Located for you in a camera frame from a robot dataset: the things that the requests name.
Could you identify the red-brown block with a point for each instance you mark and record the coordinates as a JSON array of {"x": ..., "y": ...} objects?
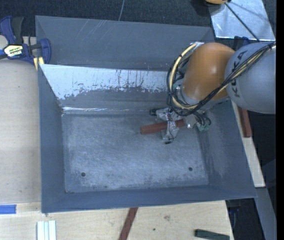
[
  {"x": 154, "y": 128},
  {"x": 128, "y": 224},
  {"x": 245, "y": 122}
]

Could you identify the grey metal bin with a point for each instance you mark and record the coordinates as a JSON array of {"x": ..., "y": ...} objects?
[{"x": 132, "y": 156}]

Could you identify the pale wood board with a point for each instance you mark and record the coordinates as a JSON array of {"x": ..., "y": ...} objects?
[{"x": 14, "y": 134}]

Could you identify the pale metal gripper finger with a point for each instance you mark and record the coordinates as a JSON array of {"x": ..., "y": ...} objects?
[
  {"x": 170, "y": 131},
  {"x": 162, "y": 114}
]

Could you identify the dark green flat block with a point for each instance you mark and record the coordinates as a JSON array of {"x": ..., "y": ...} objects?
[{"x": 210, "y": 234}]

